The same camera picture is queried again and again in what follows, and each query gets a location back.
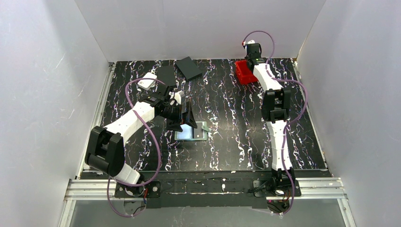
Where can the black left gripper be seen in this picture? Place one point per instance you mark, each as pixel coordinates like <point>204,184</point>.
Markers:
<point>182,114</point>

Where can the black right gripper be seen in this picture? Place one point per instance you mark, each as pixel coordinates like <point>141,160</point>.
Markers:
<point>249,64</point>

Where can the mint green card holder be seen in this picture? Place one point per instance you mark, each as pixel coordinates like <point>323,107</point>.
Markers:
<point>193,134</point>

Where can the red plastic bin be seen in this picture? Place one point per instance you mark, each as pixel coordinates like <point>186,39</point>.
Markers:
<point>243,73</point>

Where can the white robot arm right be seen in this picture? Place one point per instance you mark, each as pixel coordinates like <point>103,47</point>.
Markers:
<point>275,110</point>

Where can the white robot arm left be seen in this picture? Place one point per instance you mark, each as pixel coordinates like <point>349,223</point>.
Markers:
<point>106,145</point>

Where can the black flat box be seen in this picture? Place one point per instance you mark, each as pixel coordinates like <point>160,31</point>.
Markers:
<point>166,74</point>

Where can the black flat box angled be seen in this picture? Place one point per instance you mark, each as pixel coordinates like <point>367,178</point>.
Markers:
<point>188,68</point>

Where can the white small box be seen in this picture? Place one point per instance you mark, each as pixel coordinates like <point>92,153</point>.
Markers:
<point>148,81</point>

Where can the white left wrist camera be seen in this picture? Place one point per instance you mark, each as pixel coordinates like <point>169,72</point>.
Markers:
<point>177,96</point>

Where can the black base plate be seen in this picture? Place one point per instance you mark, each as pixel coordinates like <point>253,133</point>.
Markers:
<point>212,189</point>

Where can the aluminium rail frame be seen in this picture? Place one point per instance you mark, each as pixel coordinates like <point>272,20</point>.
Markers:
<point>323,203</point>

